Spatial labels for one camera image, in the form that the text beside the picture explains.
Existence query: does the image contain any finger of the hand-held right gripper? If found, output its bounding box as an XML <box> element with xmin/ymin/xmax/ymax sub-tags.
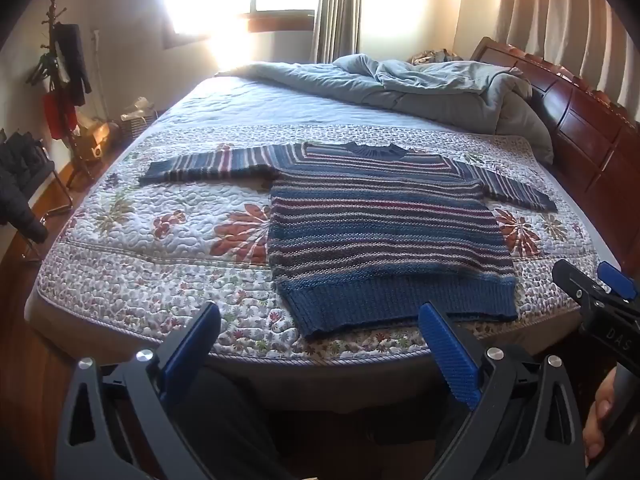
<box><xmin>551</xmin><ymin>258</ymin><xmax>609</xmax><ymax>307</ymax></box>
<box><xmin>597</xmin><ymin>261</ymin><xmax>640</xmax><ymax>302</ymax></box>

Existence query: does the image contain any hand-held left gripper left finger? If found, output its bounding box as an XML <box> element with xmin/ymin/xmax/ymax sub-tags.
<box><xmin>54</xmin><ymin>301</ymin><xmax>223</xmax><ymax>480</ymax></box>

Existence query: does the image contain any black hanging garment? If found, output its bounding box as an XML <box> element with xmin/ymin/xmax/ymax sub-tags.
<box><xmin>52</xmin><ymin>22</ymin><xmax>93</xmax><ymax>107</ymax></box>

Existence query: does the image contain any brown bag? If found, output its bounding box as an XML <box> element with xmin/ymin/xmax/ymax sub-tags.
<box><xmin>74</xmin><ymin>119</ymin><xmax>121</xmax><ymax>162</ymax></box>

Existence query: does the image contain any wicker basket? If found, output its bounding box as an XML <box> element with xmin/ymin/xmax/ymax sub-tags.
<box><xmin>119</xmin><ymin>109</ymin><xmax>160</xmax><ymax>140</ymax></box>

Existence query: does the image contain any floral quilted bedspread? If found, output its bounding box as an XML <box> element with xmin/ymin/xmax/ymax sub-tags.
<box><xmin>37</xmin><ymin>76</ymin><xmax>617</xmax><ymax>367</ymax></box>

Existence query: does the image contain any patterned cloth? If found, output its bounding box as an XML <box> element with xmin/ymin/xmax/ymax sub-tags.
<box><xmin>407</xmin><ymin>49</ymin><xmax>463</xmax><ymax>66</ymax></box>

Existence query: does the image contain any red hanging garment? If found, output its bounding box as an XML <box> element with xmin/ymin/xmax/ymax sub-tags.
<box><xmin>42</xmin><ymin>90</ymin><xmax>79</xmax><ymax>141</ymax></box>

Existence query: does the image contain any wooden coat rack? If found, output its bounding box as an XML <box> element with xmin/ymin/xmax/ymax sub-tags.
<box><xmin>39</xmin><ymin>0</ymin><xmax>96</xmax><ymax>181</ymax></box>

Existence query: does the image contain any beige curtain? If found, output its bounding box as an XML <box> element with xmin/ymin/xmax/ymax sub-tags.
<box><xmin>452</xmin><ymin>0</ymin><xmax>632</xmax><ymax>111</ymax></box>

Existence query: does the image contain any wooden bed headboard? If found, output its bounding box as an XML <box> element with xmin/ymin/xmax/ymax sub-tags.
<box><xmin>469</xmin><ymin>36</ymin><xmax>640</xmax><ymax>281</ymax></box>

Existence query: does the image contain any metal frame chair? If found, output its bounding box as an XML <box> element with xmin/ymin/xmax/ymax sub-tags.
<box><xmin>20</xmin><ymin>165</ymin><xmax>74</xmax><ymax>263</ymax></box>

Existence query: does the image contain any blue striped knit sweater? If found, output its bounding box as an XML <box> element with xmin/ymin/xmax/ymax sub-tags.
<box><xmin>138</xmin><ymin>141</ymin><xmax>559</xmax><ymax>341</ymax></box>

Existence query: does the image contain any grey duvet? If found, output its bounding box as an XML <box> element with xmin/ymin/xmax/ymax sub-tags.
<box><xmin>216</xmin><ymin>53</ymin><xmax>555</xmax><ymax>166</ymax></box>

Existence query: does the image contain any person's right hand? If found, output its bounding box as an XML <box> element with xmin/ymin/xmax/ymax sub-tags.
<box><xmin>582</xmin><ymin>370</ymin><xmax>618</xmax><ymax>462</ymax></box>

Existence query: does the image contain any black jacket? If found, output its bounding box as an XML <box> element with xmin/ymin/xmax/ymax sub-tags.
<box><xmin>0</xmin><ymin>129</ymin><xmax>56</xmax><ymax>243</ymax></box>

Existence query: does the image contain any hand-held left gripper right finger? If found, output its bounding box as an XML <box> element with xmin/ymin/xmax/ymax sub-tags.
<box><xmin>418</xmin><ymin>301</ymin><xmax>586</xmax><ymax>480</ymax></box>

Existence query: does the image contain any grey window curtain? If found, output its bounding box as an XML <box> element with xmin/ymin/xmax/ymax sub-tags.
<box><xmin>310</xmin><ymin>0</ymin><xmax>365</xmax><ymax>65</ymax></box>

